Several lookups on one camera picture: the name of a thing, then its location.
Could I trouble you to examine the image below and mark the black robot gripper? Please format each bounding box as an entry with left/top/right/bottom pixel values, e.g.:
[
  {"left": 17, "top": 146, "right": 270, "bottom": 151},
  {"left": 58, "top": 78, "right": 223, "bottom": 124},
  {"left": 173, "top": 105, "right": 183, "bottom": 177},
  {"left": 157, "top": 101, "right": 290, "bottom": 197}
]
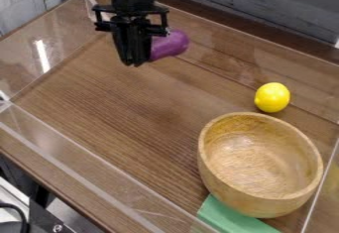
[{"left": 93, "top": 0, "right": 170, "bottom": 66}]

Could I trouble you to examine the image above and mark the purple toy eggplant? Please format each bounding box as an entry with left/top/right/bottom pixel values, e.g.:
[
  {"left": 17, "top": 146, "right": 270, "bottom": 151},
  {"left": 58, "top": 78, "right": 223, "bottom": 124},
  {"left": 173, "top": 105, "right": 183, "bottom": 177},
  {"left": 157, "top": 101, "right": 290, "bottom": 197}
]
[{"left": 150, "top": 30, "right": 190, "bottom": 61}]

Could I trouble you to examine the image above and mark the brown wooden bowl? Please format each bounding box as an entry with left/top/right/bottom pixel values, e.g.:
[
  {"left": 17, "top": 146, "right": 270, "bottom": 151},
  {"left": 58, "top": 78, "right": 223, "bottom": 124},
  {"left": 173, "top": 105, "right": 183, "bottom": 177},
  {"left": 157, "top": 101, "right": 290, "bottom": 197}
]
[{"left": 198, "top": 112, "right": 324, "bottom": 218}]

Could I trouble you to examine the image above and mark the yellow toy lemon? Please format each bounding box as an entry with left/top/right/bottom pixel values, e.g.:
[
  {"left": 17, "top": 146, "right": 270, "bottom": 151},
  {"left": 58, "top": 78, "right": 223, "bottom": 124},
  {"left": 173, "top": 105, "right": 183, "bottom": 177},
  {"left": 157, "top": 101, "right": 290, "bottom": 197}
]
[{"left": 254, "top": 82, "right": 291, "bottom": 113}]

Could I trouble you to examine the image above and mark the green cloth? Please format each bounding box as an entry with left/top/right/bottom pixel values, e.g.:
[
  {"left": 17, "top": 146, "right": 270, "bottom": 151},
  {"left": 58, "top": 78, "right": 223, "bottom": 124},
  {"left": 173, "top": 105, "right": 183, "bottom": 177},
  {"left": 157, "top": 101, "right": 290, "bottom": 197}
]
[{"left": 198, "top": 194, "right": 281, "bottom": 233}]

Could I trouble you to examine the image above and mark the black metal stand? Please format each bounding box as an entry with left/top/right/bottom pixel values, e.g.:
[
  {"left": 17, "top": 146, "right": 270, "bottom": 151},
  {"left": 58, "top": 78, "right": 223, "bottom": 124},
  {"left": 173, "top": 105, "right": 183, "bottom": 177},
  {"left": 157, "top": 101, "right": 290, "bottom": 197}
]
[{"left": 0, "top": 156, "right": 77, "bottom": 233}]

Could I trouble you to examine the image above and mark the clear acrylic corner bracket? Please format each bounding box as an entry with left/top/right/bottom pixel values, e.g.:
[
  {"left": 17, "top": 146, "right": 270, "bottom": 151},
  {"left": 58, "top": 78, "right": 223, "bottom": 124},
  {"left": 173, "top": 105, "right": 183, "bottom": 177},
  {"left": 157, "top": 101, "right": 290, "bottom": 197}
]
[{"left": 85, "top": 0, "right": 97, "bottom": 22}]

